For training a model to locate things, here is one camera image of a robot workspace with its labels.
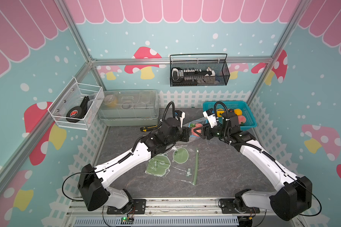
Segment pink peach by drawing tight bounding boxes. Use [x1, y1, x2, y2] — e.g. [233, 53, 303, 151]
[193, 124, 203, 130]
[238, 115, 246, 125]

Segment clear blue zip-top bag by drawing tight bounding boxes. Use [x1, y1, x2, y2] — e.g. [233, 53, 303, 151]
[185, 117, 208, 140]

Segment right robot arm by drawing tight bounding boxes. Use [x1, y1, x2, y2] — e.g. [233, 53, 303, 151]
[194, 101, 317, 221]

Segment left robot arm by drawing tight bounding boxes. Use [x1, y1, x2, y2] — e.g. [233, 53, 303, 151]
[77, 101, 190, 213]

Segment yellow peach left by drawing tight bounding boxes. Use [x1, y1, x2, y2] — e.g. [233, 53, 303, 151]
[217, 109, 225, 117]

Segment yellow peach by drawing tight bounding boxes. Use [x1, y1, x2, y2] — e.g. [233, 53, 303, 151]
[234, 109, 242, 116]
[217, 109, 225, 117]

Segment green zipper bag with coasters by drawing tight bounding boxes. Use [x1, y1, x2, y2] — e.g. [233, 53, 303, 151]
[145, 145, 199, 185]

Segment yellow peach right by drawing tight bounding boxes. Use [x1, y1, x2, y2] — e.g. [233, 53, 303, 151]
[234, 109, 242, 116]

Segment teal plastic basket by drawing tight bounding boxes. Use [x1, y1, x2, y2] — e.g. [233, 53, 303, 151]
[202, 100, 258, 132]

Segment yellow black utility knife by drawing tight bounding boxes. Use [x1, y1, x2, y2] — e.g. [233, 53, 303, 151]
[140, 125, 159, 132]

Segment white black items in basket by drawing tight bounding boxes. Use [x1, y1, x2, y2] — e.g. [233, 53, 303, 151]
[170, 67, 216, 86]

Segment translucent green storage box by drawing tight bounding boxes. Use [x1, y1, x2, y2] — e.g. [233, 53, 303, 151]
[98, 89, 159, 127]

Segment small green circuit board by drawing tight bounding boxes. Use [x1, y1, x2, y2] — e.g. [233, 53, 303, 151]
[120, 217, 134, 225]

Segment black tape roll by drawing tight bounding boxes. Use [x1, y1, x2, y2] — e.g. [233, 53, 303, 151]
[66, 96, 90, 123]

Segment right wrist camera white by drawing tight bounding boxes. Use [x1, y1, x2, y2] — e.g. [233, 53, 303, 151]
[203, 108, 218, 128]

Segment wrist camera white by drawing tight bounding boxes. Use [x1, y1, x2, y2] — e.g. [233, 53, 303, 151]
[175, 110, 185, 127]
[203, 108, 218, 128]

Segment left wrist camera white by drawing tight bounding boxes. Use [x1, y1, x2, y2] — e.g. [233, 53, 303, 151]
[175, 110, 185, 127]

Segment black wire mesh basket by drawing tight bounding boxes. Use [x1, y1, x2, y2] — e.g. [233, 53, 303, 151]
[169, 54, 230, 87]

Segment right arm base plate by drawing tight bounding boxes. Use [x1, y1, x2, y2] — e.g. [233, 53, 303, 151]
[218, 198, 260, 216]

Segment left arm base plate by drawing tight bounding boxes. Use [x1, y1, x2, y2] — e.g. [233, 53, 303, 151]
[106, 199, 146, 215]

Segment clear acrylic wall bin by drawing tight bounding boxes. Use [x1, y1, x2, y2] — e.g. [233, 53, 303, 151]
[48, 78, 104, 130]

